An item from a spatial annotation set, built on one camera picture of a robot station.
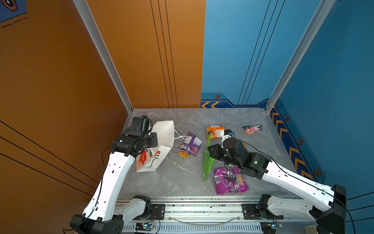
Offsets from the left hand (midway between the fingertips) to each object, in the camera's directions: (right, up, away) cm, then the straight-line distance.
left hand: (153, 137), depth 73 cm
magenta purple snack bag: (+41, -24, +6) cm, 48 cm away
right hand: (+26, -6, -2) cm, 27 cm away
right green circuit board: (+59, -42, -4) cm, 73 cm away
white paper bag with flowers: (-4, -13, +6) cm, 15 cm away
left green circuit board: (-4, -43, -2) cm, 44 cm away
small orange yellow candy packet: (+15, -12, +17) cm, 25 cm away
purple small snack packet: (+19, -7, +23) cm, 31 cm away
